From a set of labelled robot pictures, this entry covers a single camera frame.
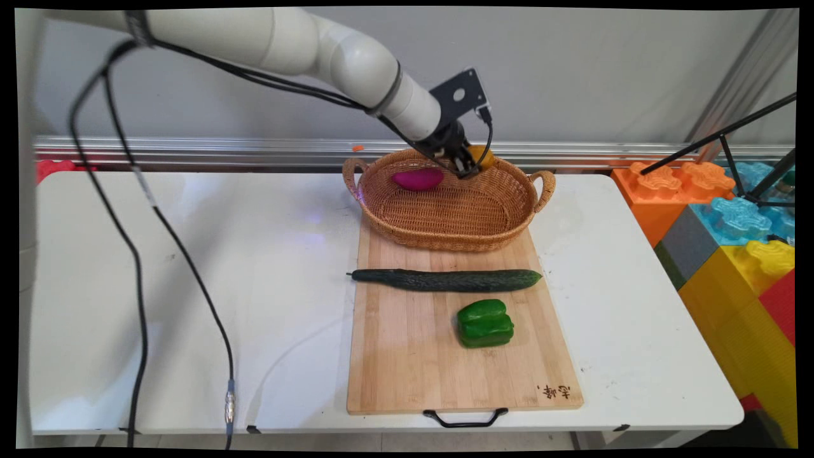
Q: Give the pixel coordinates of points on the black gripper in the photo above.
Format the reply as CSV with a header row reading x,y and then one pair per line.
x,y
442,141

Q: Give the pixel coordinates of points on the brown potato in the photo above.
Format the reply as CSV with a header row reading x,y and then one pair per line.
x,y
488,156

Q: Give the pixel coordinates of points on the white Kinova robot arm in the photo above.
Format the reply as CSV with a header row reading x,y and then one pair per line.
x,y
254,41

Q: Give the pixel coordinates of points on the woven wicker basket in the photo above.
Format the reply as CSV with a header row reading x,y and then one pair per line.
x,y
448,210

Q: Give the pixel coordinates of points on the purple sweet potato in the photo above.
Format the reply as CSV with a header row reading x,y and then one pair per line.
x,y
417,179

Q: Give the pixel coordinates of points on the dark green cucumber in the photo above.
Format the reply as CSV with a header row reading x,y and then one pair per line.
x,y
448,280

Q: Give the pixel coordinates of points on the green bell pepper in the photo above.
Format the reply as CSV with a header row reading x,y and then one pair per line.
x,y
485,323

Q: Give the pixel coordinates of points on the bamboo cutting board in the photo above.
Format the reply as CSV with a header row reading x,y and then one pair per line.
x,y
413,343

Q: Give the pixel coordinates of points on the orange giant building block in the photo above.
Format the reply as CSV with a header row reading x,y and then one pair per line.
x,y
661,191

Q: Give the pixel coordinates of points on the grey giant building block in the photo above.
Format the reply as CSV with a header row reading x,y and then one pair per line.
x,y
683,248

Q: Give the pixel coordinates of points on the black tripod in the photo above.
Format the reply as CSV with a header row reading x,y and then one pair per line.
x,y
731,137

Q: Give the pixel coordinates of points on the blue giant building block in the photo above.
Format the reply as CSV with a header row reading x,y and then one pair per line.
x,y
738,219

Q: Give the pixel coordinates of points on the yellow giant building block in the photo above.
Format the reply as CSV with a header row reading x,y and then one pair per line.
x,y
731,318

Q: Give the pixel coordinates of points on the red giant building block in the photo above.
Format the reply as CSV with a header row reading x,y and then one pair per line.
x,y
781,305

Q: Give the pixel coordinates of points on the red object behind table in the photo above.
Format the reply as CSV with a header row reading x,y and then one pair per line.
x,y
54,168

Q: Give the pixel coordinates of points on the aluminium rail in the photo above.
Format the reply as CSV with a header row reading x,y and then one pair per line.
x,y
254,152

